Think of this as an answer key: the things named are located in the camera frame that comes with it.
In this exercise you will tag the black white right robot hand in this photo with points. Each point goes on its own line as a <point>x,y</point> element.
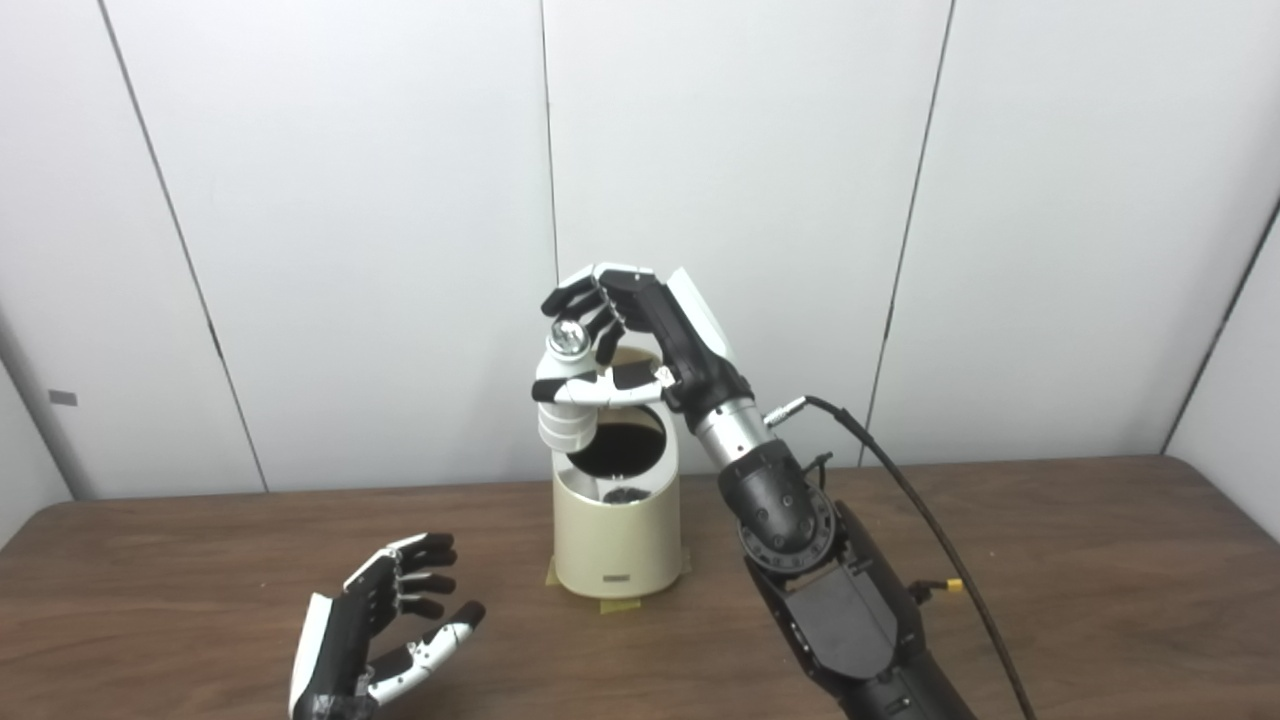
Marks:
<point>680,335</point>

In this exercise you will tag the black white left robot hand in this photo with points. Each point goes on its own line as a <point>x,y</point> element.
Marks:
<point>345,640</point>

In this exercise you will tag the round cream bin lid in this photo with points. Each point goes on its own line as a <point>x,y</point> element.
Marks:
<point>640,356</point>

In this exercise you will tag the small white plastic bottle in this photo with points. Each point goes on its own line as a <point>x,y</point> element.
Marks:
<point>565,425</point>

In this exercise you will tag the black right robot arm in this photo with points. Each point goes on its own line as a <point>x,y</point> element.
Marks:
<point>830,580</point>

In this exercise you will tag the cream-colored trash bin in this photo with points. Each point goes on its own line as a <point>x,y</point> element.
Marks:
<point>615,540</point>

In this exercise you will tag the small gray wall tag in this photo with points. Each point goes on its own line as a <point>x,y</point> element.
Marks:
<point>62,398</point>

